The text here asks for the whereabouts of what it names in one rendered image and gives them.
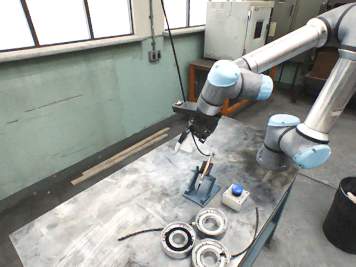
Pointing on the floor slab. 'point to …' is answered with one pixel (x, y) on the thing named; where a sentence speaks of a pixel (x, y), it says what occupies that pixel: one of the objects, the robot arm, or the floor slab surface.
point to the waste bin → (342, 217)
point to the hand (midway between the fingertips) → (184, 140)
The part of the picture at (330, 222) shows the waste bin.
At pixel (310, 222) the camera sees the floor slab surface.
